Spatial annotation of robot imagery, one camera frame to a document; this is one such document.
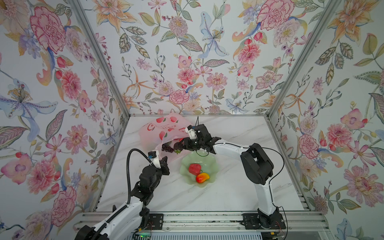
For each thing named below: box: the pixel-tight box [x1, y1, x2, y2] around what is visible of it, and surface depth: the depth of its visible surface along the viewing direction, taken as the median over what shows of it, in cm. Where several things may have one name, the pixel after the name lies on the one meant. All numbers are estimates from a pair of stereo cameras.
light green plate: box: [180, 150, 219, 188], surface depth 92 cm
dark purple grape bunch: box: [161, 143, 175, 153], surface depth 100 cm
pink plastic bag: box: [139, 113, 195, 161], surface depth 95 cm
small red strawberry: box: [188, 163, 202, 176], surface depth 90 cm
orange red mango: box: [196, 172, 210, 184], surface depth 87 cm
